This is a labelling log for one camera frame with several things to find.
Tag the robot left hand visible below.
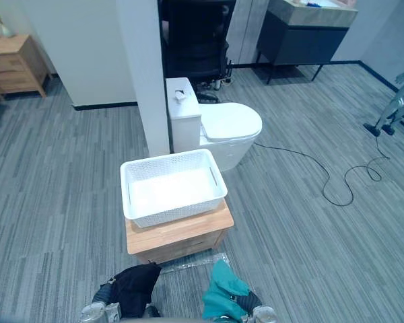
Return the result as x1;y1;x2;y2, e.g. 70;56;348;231
92;274;123;305

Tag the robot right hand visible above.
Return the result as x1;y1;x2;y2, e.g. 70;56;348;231
229;289;263;319

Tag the black cloth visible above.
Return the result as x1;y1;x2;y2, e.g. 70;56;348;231
113;262;163;320

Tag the teal cloth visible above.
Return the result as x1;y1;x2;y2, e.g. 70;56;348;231
201;259;250;321

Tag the white plastic laundry basket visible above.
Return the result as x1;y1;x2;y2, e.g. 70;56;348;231
120;148;229;229

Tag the clear plastic sheet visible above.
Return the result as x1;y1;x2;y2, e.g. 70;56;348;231
160;252;232;274

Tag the low wooden nightstand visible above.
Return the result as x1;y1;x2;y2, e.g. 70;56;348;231
125;196;235;266

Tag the white toilet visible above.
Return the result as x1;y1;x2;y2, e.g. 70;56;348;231
165;77;263;173

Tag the silver legged robot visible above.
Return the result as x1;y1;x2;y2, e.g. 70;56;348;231
362;64;404;137

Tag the tall wooden nightstand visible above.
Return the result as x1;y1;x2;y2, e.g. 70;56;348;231
0;34;53;102

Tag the black office chair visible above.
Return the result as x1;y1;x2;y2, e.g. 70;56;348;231
160;0;232;81

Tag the dark vanity cabinet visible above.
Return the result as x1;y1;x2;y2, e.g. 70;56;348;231
255;0;359;85

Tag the white vase with plant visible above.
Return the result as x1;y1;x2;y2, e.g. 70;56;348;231
0;11;15;39

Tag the black floor cable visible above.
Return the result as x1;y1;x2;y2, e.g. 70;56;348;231
254;133;391;207

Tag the white partition wall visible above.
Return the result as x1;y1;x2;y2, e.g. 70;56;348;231
115;0;171;158

